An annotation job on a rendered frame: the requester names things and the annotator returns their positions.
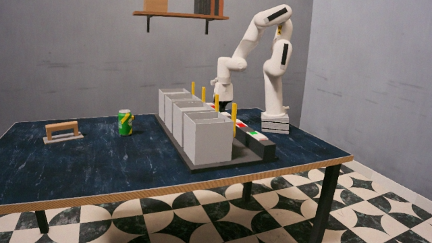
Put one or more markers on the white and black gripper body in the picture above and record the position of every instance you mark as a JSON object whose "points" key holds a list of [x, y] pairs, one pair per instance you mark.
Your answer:
{"points": [[224, 90]]}

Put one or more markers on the green drink can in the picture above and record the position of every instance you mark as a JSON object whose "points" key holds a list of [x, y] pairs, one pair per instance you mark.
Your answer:
{"points": [[125, 122]]}

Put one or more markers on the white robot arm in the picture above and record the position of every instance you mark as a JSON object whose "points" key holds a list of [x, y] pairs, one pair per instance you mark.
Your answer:
{"points": [[273, 68]]}

